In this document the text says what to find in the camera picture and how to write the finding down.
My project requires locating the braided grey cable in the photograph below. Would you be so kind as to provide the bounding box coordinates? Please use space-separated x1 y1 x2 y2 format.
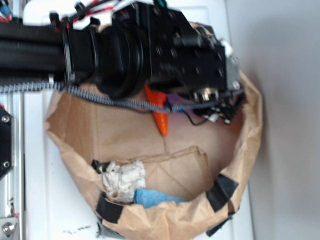
0 82 245 114

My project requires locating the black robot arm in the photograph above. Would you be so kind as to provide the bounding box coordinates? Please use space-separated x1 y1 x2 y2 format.
0 0 228 99

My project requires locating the black tape piece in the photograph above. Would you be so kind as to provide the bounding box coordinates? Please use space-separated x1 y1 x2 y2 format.
96 191 124 224
205 217 233 238
206 174 239 212

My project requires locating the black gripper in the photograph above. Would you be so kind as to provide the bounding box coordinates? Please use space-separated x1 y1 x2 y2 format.
112 1 227 98

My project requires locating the blue sponge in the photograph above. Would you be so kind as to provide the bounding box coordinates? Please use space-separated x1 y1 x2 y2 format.
133 188 186 209

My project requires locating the orange toy carrot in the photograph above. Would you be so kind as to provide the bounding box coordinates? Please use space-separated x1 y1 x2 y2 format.
144 84 170 137

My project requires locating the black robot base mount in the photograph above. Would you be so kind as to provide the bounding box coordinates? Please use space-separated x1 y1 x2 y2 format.
0 104 13 180

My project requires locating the aluminium extrusion rail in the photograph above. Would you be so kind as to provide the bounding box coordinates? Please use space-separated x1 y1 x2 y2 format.
0 93 28 240

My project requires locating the brown paper bag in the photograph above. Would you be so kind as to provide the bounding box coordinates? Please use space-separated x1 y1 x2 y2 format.
45 74 263 240

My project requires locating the crumpled white cloth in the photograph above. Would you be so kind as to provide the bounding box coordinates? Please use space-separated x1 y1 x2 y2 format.
102 160 146 204

